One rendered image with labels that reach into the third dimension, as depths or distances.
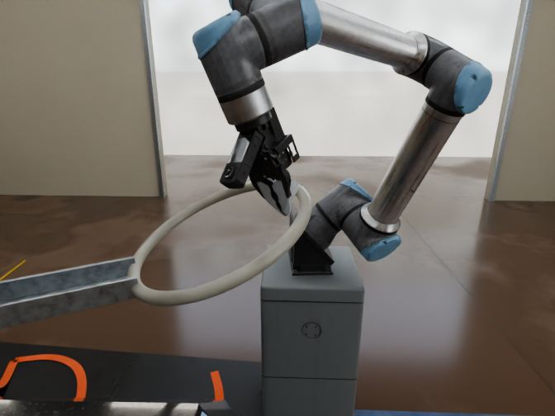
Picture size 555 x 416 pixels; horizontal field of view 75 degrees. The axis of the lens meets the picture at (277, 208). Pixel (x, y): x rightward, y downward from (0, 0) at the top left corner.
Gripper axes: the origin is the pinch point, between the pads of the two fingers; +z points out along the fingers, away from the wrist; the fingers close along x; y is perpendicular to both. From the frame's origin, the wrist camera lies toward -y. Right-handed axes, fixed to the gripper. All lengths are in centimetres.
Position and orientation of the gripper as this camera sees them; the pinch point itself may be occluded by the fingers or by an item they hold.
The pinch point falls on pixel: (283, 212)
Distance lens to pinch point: 74.6
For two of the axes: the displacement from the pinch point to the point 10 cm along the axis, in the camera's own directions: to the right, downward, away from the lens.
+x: -7.8, 0.0, 6.3
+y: 5.2, -5.6, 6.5
